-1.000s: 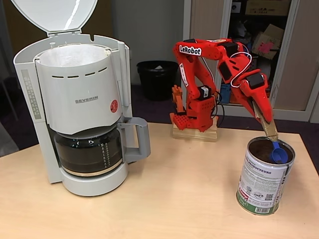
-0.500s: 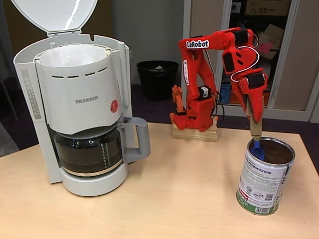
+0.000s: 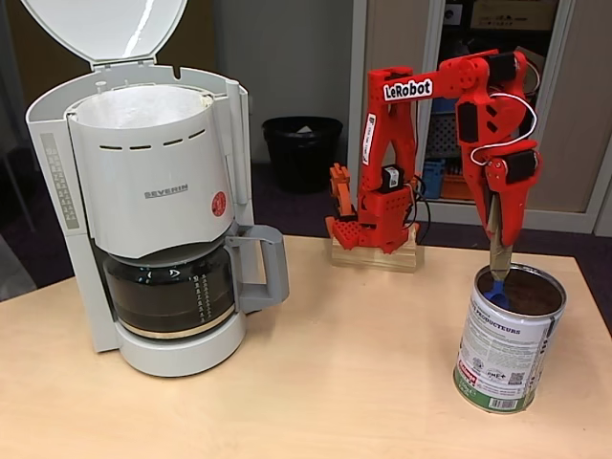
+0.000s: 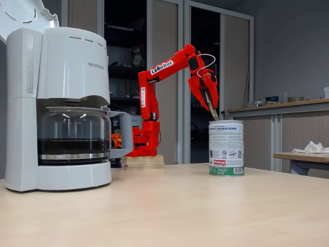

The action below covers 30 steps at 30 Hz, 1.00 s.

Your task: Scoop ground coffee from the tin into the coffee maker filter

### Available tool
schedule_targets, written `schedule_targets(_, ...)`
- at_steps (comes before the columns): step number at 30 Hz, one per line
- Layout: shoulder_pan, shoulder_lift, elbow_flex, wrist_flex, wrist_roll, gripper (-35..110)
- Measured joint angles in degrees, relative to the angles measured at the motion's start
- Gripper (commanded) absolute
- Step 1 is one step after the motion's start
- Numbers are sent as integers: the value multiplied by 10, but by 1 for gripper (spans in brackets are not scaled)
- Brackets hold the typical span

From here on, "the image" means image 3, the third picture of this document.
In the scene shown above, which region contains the dark brown ground coffee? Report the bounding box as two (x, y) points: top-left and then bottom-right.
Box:
(477, 268), (565, 317)

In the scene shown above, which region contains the white green coffee tin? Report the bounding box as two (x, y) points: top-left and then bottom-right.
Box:
(451, 264), (569, 413)

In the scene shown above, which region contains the white drip coffee maker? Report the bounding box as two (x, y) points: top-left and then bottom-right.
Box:
(18, 0), (252, 379)

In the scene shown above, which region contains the white paper coffee filter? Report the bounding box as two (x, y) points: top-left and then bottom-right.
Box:
(76, 84), (214, 130)

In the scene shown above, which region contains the orange plastic crate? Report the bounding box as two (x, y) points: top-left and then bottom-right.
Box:
(440, 171), (474, 201)

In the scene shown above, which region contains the small blue plastic crate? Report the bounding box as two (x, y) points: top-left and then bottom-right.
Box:
(423, 160), (447, 200)

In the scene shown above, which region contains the grey perforated crate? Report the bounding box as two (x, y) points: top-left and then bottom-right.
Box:
(426, 112), (463, 159)

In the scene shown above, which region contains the grey tambour door cabinet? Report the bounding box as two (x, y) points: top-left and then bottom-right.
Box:
(351, 0), (612, 235)

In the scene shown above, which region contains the wooden base block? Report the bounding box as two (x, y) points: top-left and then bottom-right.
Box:
(331, 233), (418, 274)

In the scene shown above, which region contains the orange printed plastic part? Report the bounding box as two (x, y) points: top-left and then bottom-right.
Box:
(328, 162), (358, 222)

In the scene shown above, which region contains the brown printed cardboard box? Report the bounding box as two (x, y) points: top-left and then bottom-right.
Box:
(470, 0), (560, 31)

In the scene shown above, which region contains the black trash bin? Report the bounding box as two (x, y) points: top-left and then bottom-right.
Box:
(261, 117), (344, 195)

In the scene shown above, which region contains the black power cable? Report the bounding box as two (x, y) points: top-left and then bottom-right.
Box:
(410, 174), (434, 243)

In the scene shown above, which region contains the glass carafe grey handle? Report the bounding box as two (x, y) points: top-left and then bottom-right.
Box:
(101, 224), (291, 336)

